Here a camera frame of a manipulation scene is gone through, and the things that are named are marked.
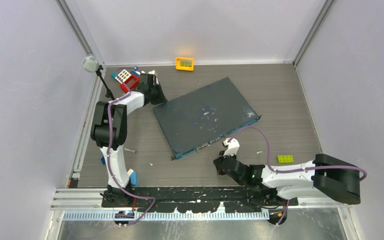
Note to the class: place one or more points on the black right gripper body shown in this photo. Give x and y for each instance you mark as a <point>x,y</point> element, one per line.
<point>221,156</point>

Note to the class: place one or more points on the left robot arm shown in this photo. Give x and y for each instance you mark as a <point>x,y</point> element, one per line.
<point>109,130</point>

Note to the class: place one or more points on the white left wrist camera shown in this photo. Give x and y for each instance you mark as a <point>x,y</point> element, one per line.
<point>153,72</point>

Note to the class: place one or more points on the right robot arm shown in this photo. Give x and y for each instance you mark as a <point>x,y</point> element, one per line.
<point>325,176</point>

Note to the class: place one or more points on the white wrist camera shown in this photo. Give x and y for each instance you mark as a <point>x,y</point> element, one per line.
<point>232,147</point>
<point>153,72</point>

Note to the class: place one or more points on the red toy brick frame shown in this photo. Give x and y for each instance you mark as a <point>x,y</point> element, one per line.
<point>129,83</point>

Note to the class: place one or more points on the silver SFP module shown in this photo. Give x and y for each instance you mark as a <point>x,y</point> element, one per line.
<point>130,150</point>

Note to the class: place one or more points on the green toy brick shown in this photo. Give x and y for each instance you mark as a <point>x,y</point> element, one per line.
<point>285,159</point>

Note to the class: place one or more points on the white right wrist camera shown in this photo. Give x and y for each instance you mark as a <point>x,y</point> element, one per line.
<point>232,147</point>

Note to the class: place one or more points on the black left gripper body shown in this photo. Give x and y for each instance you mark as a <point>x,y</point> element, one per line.
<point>157,97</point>

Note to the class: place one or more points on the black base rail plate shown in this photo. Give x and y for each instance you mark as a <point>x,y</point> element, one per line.
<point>234,199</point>

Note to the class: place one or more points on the white window toy brick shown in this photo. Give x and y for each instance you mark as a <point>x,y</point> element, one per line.
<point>123,76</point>

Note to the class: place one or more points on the dark grey network switch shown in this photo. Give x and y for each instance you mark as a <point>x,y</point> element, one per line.
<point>203,116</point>

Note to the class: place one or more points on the blue white toy brick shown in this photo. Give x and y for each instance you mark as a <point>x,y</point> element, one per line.
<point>135,71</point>

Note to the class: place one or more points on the blue white wedge block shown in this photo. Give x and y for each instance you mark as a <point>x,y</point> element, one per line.
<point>133,177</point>

